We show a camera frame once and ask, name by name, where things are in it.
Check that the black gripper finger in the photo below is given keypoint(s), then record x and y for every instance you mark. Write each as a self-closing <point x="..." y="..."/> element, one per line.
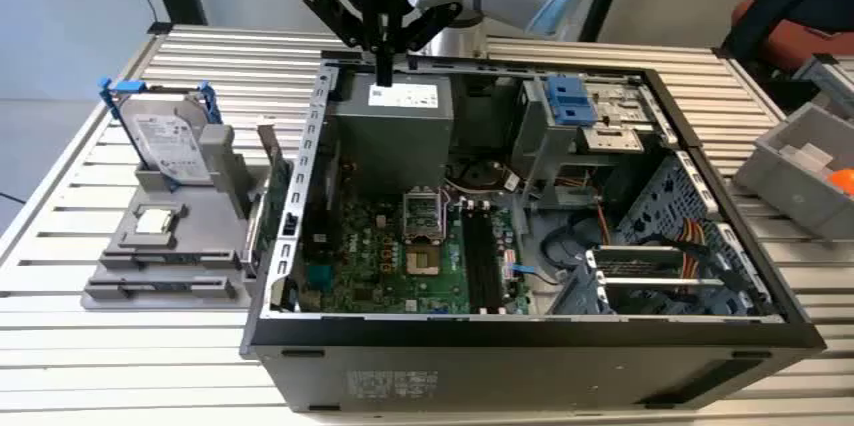
<point x="420" y="28"/>
<point x="334" y="16"/>

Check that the RAM stick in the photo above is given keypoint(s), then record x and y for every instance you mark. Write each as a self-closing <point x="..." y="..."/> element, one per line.
<point x="156" y="287"/>
<point x="167" y="260"/>

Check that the black RAM slot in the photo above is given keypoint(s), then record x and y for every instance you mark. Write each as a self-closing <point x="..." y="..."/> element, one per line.
<point x="495" y="256"/>
<point x="471" y="256"/>
<point x="487" y="256"/>
<point x="479" y="256"/>

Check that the grey power supply unit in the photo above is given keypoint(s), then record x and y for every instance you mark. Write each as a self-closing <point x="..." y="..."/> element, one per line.
<point x="387" y="146"/>

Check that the blue plastic drive latch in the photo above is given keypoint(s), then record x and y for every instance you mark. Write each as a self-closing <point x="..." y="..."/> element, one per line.
<point x="567" y="96"/>

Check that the black round cooler fan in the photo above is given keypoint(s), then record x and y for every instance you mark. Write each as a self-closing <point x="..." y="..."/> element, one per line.
<point x="476" y="176"/>

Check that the green graphics card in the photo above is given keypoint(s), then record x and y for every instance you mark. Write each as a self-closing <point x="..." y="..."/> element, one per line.
<point x="276" y="186"/>

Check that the hard disk in blue carrier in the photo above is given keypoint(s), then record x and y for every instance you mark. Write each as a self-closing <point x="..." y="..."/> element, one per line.
<point x="163" y="141"/>

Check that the grey metal drive bay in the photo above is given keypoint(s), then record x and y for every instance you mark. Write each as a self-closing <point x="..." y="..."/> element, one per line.
<point x="614" y="141"/>

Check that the grey parts rack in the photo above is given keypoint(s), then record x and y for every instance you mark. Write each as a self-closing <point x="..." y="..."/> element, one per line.
<point x="200" y="226"/>

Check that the CPU socket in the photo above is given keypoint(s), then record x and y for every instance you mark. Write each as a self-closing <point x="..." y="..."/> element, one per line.
<point x="423" y="261"/>

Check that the silver CPU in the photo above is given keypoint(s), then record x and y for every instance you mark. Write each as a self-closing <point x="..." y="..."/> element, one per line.
<point x="153" y="222"/>

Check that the green motherboard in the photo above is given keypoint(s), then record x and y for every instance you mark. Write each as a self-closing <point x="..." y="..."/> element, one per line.
<point x="374" y="291"/>

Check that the metal disk bay cage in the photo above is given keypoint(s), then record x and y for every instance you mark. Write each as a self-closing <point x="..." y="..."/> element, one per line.
<point x="634" y="261"/>

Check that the red chair seat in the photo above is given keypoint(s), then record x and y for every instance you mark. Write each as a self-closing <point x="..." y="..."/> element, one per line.
<point x="801" y="46"/>

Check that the grey blue crate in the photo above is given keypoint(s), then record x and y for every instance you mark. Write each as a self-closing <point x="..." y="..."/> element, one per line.
<point x="830" y="81"/>

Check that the white block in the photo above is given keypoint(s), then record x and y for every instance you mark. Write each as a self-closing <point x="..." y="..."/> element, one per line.
<point x="807" y="156"/>

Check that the grey plastic bin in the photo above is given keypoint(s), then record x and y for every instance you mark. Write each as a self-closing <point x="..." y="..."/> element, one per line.
<point x="794" y="196"/>

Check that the black PC case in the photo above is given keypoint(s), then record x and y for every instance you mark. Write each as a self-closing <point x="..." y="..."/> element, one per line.
<point x="467" y="371"/>

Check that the orange ball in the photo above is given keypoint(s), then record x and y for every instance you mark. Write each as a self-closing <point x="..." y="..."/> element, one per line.
<point x="841" y="182"/>

